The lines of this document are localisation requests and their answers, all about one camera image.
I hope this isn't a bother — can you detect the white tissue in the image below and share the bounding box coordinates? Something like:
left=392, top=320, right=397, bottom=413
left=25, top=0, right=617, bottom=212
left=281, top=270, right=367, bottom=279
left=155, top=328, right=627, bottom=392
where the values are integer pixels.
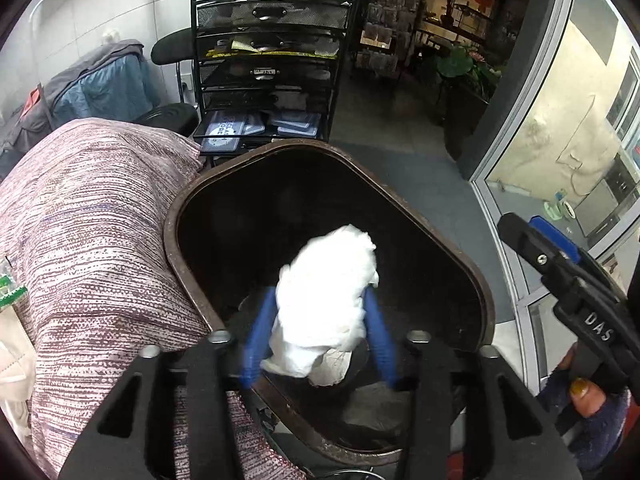
left=262, top=224, right=378, bottom=387

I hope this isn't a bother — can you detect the dark brown trash bin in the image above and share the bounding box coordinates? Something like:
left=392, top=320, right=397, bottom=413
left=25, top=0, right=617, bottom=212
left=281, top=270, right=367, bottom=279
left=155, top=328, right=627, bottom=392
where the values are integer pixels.
left=164, top=140, right=496, bottom=467

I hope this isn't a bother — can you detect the right hand in blue sleeve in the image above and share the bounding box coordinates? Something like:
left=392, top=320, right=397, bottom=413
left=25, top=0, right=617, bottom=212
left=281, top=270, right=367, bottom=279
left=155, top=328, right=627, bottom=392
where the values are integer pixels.
left=536, top=342, right=630, bottom=479

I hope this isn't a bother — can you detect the green potted plant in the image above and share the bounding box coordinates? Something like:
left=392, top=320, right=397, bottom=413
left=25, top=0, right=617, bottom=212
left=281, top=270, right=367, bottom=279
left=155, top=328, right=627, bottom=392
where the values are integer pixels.
left=436, top=44, right=502, bottom=101

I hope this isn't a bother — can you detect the pink striped bed cover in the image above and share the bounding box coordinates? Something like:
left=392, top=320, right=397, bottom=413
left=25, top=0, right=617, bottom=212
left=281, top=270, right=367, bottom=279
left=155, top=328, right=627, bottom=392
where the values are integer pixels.
left=0, top=116, right=306, bottom=480

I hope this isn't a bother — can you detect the black mesh drawer cart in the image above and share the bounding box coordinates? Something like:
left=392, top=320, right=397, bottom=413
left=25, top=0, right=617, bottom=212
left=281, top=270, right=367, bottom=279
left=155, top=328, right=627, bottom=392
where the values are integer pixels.
left=190, top=0, right=359, bottom=166

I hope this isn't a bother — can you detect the blue grey covered furniture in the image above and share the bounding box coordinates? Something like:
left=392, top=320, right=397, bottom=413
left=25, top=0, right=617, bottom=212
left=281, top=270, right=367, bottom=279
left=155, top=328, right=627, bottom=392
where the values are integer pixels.
left=1, top=39, right=160, bottom=177

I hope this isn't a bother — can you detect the black office chair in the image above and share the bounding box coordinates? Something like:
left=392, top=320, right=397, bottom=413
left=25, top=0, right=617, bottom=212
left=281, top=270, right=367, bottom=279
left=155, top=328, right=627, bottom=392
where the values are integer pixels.
left=134, top=27, right=200, bottom=138

